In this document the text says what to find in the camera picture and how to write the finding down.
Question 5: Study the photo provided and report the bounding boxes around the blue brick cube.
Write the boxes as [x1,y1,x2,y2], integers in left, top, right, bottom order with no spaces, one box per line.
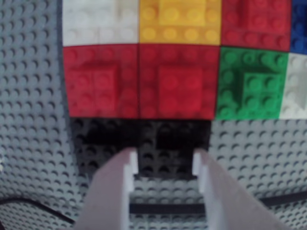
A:
[289,0,307,54]

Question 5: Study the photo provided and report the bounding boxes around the black cable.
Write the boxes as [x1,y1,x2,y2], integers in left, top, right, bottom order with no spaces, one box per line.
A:
[0,196,75,225]

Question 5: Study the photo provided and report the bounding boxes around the black brick cube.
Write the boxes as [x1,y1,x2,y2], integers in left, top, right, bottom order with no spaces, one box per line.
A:
[134,118,212,180]

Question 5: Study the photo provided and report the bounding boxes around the long grey brick strip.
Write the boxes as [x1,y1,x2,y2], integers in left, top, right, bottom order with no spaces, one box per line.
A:
[129,191,307,215]
[55,0,72,120]

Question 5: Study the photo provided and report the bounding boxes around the red brick cube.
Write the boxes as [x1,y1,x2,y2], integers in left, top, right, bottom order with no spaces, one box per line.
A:
[62,45,140,119]
[220,0,292,51]
[138,44,220,120]

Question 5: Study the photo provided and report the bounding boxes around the green brick cube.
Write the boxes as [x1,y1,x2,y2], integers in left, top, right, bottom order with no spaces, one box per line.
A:
[215,46,289,121]

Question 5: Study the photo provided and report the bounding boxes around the white brick cube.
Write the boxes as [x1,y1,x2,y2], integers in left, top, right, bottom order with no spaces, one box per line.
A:
[61,0,140,46]
[279,52,307,120]

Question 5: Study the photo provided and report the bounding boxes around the yellow brick cube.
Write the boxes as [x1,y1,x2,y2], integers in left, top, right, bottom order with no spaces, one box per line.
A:
[138,0,222,46]

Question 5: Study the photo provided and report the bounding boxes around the grey studded baseplate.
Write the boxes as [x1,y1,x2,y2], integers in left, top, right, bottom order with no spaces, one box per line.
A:
[0,0,307,230]

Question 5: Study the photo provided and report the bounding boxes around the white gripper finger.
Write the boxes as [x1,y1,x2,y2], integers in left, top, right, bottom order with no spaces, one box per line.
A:
[71,147,139,230]
[193,148,288,230]

